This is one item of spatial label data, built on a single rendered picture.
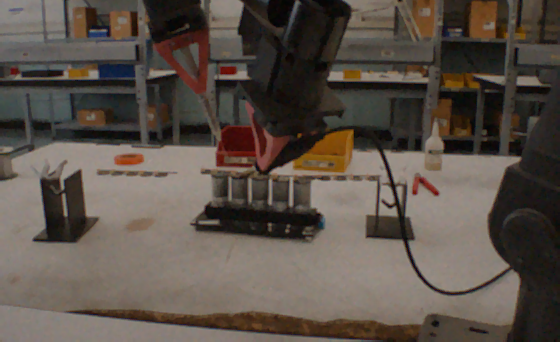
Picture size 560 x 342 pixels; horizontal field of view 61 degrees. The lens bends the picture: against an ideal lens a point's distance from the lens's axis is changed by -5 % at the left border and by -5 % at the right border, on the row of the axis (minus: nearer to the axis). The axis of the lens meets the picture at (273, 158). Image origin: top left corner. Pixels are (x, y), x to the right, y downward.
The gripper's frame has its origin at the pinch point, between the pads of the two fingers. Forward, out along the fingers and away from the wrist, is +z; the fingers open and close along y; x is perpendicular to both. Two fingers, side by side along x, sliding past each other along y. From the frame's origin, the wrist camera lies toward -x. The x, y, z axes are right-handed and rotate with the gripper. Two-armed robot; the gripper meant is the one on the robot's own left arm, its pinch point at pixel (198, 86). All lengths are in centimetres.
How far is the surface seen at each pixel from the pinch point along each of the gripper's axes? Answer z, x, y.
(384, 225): 24.4, -15.9, -6.1
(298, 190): 16.3, -7.0, -3.7
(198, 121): 79, 1, 460
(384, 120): 133, -171, 395
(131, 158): 12.0, 16.5, 35.1
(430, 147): 26.9, -36.5, 18.9
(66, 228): 11.1, 22.7, 0.8
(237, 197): 15.4, 0.5, -0.2
